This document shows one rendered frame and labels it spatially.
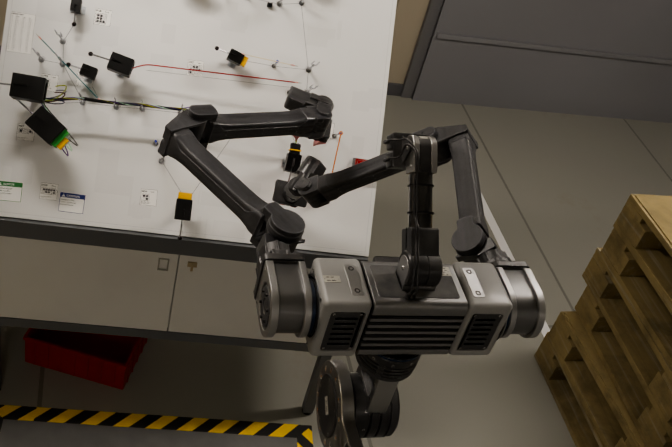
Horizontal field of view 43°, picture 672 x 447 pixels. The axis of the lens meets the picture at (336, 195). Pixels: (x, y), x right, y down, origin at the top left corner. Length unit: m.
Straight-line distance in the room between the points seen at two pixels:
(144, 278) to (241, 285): 0.31
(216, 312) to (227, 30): 0.94
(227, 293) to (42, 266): 0.59
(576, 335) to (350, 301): 2.14
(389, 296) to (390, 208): 2.77
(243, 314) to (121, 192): 0.62
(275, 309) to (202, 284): 1.23
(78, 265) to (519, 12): 3.31
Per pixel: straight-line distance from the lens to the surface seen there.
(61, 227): 2.65
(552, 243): 4.63
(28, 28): 2.72
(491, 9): 5.20
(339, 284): 1.63
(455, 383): 3.68
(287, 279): 1.65
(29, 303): 2.96
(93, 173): 2.65
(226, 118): 2.07
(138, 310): 2.93
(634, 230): 3.32
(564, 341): 3.71
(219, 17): 2.72
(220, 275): 2.79
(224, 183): 1.86
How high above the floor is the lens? 2.63
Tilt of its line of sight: 37 degrees down
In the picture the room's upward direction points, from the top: 16 degrees clockwise
